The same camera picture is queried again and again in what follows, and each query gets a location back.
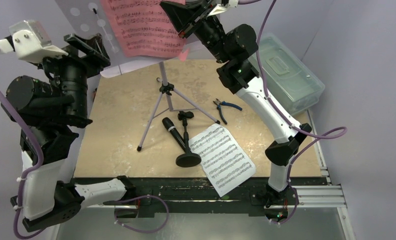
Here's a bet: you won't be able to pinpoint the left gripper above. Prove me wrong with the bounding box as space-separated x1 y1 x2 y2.
38 32 112 121

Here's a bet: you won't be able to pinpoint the lilac folding music stand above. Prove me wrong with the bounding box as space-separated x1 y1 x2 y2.
53 0 221 153

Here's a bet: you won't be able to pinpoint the pink sheet music page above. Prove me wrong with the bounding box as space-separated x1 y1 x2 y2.
100 0 186 59

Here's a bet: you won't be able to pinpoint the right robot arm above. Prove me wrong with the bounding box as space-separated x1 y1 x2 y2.
159 0 312 204

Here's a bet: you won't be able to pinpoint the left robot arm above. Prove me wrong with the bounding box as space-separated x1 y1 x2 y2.
0 33 136 233

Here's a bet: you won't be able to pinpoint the black handheld microphone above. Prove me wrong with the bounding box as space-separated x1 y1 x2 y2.
162 117 186 150

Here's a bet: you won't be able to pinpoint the clear plastic storage box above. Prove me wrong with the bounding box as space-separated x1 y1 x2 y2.
258 33 325 116

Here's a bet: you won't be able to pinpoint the black desktop microphone stand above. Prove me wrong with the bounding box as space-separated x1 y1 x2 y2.
175 111 202 168

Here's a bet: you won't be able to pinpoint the white sheet music page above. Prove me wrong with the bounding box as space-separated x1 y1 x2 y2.
189 123 256 197

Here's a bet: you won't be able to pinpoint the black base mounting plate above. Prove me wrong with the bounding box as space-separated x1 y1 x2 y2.
68 177 329 219

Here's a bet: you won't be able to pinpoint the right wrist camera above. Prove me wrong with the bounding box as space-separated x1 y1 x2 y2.
207 0 239 17

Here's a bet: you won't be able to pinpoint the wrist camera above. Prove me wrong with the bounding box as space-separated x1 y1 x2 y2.
207 0 239 17
0 20 69 64

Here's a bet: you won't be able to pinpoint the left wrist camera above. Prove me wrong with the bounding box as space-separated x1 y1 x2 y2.
0 20 69 64

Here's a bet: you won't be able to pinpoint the blue handled cutting pliers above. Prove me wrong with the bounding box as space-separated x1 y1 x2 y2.
212 99 243 125

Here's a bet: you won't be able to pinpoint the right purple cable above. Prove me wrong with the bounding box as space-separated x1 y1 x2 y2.
237 0 348 226

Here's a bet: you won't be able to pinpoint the aluminium rail frame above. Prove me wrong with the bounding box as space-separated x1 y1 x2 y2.
46 109 351 240

